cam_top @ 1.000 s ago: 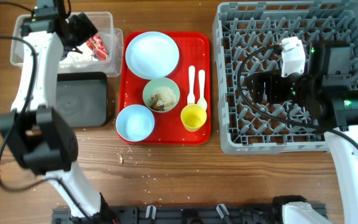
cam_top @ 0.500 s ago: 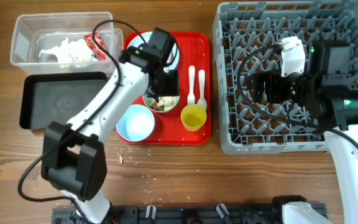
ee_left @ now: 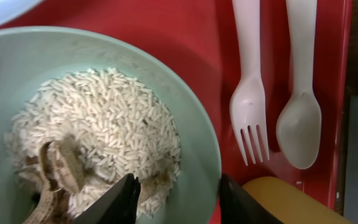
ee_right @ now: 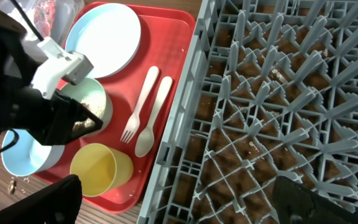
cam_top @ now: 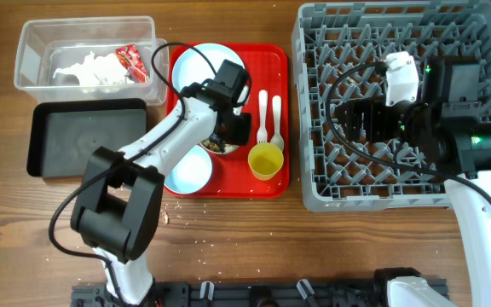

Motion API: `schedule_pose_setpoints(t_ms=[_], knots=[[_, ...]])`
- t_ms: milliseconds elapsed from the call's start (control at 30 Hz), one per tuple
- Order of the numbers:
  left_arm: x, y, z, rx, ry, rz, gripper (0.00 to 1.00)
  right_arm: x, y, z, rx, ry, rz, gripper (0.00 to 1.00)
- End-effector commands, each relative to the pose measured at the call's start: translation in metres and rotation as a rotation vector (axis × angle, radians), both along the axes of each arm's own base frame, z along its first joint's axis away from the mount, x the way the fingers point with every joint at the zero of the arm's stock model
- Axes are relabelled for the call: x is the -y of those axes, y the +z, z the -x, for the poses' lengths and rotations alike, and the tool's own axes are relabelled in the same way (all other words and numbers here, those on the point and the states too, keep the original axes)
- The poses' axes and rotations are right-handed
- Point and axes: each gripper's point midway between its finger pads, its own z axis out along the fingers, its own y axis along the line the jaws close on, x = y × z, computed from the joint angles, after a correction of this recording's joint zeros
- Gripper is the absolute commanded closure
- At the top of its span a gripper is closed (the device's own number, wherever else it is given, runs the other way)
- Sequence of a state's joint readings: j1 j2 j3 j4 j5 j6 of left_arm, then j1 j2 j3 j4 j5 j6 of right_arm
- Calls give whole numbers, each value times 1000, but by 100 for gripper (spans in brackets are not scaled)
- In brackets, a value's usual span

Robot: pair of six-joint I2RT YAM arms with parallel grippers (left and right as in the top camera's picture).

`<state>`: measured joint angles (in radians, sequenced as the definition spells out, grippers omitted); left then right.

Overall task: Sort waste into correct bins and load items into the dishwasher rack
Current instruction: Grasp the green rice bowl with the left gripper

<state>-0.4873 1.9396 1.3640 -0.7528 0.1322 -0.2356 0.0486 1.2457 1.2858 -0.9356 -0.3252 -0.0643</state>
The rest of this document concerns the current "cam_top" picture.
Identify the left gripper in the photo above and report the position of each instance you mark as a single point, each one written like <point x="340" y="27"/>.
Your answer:
<point x="242" y="136"/>

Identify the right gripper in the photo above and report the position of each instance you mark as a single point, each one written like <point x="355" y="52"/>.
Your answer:
<point x="374" y="109"/>

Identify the pale green bowl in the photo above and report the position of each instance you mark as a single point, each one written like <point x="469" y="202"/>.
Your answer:
<point x="224" y="148"/>

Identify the food scraps and rice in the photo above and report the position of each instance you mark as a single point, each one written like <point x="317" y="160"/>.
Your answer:
<point x="217" y="146"/>

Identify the white plastic fork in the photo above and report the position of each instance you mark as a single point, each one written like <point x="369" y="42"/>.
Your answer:
<point x="262" y="133"/>

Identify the yellow plastic cup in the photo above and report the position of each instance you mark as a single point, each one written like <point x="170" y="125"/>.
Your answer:
<point x="265" y="160"/>

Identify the white plastic spoon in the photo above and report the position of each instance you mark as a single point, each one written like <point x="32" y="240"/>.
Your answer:
<point x="277" y="138"/>

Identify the light blue bowl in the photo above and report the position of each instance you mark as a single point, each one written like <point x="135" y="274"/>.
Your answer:
<point x="192" y="172"/>

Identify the light blue plate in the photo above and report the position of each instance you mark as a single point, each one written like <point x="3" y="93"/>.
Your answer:
<point x="191" y="67"/>

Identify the red snack wrapper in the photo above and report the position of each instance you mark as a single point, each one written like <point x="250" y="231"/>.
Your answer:
<point x="129" y="57"/>

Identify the white napkin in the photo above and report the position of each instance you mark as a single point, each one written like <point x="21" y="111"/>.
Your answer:
<point x="97" y="70"/>

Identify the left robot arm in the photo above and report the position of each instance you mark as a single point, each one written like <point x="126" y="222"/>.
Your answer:
<point x="117" y="204"/>

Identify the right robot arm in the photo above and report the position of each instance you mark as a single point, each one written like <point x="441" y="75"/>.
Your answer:
<point x="437" y="110"/>

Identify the grey dishwasher rack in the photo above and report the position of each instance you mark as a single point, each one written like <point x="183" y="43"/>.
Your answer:
<point x="333" y="46"/>

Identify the red serving tray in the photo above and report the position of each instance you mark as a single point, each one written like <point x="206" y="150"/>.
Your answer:
<point x="231" y="175"/>

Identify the black plastic tray bin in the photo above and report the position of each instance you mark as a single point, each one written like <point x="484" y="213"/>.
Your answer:
<point x="65" y="134"/>

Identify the clear plastic bin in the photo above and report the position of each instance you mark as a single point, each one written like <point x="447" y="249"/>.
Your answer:
<point x="48" y="45"/>

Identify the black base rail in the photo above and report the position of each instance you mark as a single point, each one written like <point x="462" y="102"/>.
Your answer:
<point x="182" y="294"/>

